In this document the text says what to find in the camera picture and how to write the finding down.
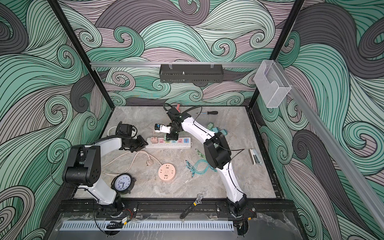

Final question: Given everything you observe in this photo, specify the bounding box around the aluminium rail back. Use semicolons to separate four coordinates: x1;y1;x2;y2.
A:
90;61;261;69

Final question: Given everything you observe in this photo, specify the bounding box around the pink round plug with cord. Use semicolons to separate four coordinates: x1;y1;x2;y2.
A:
101;149;164;177

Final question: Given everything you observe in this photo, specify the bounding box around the black alarm clock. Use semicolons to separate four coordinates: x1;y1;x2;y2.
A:
111;173;136;195

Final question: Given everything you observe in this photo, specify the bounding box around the black handle screwdriver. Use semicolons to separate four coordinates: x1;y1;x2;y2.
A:
197;111;218;115

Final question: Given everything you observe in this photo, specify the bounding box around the small white silver box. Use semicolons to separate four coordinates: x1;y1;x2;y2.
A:
249;149;263;165

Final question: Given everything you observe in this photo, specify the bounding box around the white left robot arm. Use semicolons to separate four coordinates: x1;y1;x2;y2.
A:
63;122;148;213

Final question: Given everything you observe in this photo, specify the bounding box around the pink usb charger plug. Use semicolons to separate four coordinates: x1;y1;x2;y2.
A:
151;137;159;144

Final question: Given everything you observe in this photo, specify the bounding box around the white slotted cable duct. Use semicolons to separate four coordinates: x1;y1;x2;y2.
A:
60;221;235;232

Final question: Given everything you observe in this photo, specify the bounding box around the round pink socket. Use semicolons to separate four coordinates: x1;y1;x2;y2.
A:
158;163;176;182

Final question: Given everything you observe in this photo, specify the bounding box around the clear plastic wall holder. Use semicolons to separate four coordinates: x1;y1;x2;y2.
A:
254;60;292;109

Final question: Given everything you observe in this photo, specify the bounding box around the aluminium rail right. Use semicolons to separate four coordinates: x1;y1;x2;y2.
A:
275;63;384;230

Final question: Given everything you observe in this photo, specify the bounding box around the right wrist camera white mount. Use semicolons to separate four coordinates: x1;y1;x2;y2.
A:
154;124;172;134

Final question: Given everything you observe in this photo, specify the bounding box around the teal charger plug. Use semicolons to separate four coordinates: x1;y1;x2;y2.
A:
220;129;228;136
211;127;220;133

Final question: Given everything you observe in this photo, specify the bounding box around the adjustable wrench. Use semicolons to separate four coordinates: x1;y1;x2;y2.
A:
180;193;204;219

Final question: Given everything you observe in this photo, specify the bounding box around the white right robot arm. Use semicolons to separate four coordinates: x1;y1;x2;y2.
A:
155;103;248;218

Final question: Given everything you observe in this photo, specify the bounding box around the aluminium rail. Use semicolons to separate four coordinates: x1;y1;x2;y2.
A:
275;63;384;230
90;61;261;69

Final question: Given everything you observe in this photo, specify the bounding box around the white multicolour power strip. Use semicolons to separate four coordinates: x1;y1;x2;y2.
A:
146;137;192;150

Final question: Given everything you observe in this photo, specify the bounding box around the black wall tray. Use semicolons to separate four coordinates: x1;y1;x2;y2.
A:
159;64;224;84

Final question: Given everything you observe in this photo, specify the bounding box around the teal usb cable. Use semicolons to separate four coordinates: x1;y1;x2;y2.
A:
184;158;218;178

